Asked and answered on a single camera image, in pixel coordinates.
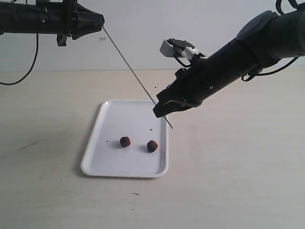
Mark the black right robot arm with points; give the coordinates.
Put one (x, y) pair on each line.
(265, 40)

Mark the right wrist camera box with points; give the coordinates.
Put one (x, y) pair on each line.
(179, 48)

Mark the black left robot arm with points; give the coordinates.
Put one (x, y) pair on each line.
(44, 17)

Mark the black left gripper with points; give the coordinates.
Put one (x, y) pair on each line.
(72, 13)

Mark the white rectangular plastic tray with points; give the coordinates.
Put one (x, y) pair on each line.
(105, 157)

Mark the thin metal skewer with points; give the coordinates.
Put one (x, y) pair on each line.
(134, 74)

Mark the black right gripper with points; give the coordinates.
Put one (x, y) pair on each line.
(178, 96)

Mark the dark red meatball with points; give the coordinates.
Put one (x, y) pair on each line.
(125, 141)
(152, 146)

